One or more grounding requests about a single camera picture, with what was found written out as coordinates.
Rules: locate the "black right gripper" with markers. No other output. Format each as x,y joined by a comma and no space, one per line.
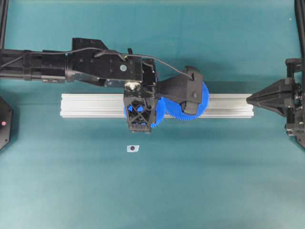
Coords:
295,114

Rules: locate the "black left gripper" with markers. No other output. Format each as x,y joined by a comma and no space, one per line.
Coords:
139,100

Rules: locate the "small blue gear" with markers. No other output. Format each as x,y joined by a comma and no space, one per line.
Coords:
159,114

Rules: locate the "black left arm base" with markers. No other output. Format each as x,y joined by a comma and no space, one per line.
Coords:
6,116

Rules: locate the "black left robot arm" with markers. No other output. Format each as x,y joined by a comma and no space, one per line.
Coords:
90,61

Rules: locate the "large blue gear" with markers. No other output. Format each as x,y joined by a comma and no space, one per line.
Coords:
177,111

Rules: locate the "small white marker sticker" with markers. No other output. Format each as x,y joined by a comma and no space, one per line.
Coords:
133,148

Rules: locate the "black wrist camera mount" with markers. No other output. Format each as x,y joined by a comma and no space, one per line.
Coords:
184,87

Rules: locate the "aluminium extrusion rail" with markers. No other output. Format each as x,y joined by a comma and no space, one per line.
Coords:
111,106

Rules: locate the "black right frame post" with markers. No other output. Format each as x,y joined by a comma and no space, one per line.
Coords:
300,21

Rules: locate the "black frame post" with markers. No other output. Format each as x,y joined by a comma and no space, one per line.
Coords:
4,4
300,21

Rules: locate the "black left frame post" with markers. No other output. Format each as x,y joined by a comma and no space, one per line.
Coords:
4,4

